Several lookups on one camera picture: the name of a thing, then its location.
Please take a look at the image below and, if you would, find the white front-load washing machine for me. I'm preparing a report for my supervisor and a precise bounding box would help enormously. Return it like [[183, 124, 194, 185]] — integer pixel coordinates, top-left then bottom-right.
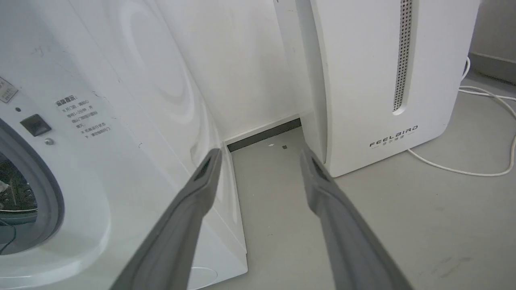
[[0, 0, 248, 290]]

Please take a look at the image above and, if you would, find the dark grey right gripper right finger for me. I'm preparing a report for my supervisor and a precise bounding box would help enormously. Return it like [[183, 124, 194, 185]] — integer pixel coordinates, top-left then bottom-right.
[[299, 145, 414, 290]]

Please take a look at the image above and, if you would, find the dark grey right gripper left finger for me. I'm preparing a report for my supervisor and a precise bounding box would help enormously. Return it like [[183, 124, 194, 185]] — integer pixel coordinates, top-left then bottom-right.
[[110, 148, 223, 290]]

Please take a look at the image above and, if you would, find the white power cable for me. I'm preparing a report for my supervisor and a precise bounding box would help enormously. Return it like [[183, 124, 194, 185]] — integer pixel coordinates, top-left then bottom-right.
[[406, 56, 516, 177]]

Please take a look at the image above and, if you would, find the grey rubber door gasket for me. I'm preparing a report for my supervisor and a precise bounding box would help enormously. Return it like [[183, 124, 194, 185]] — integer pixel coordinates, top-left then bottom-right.
[[0, 118, 65, 256]]

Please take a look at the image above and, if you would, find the dark grey baseboard strip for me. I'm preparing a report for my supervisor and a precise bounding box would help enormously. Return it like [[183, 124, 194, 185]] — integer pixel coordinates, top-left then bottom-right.
[[227, 118, 302, 153]]

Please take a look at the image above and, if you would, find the white Feelbird air purifier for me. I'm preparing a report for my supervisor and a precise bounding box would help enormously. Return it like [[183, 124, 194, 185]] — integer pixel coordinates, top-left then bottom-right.
[[274, 0, 482, 178]]

